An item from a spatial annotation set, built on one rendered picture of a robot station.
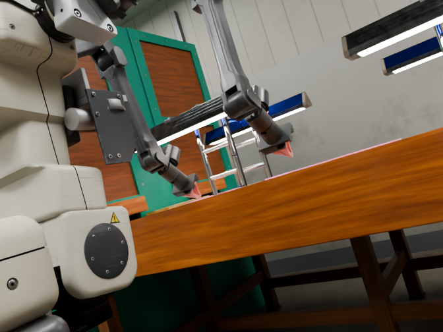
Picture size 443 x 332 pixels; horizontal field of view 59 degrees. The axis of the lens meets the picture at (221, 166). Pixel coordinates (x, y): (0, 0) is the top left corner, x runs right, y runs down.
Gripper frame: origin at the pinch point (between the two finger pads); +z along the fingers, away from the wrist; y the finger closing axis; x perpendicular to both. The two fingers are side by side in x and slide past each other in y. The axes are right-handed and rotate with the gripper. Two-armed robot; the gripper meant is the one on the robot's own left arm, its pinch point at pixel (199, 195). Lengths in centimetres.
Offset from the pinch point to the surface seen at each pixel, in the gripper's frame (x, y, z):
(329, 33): -178, -21, 73
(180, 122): -23.8, 0.6, -17.6
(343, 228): 31, -60, -10
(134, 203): -7.9, 41.7, 1.2
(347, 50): -23, -67, -17
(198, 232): 26.0, -17.9, -14.4
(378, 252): -55, -8, 177
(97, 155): -23, 49, -21
